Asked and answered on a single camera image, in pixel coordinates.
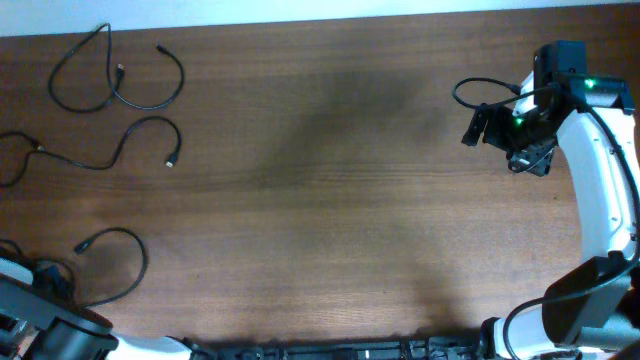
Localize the black cable gold plug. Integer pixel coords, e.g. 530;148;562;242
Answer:
47;22;186;114

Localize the black usb cable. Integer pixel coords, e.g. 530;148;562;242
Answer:
73;227;149;308
0;115;182;190

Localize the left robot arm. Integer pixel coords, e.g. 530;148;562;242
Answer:
1;257;219;360

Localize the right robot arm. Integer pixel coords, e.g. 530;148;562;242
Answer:
429;41;639;359

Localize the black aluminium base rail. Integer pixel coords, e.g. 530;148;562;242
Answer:
183;337;480;360

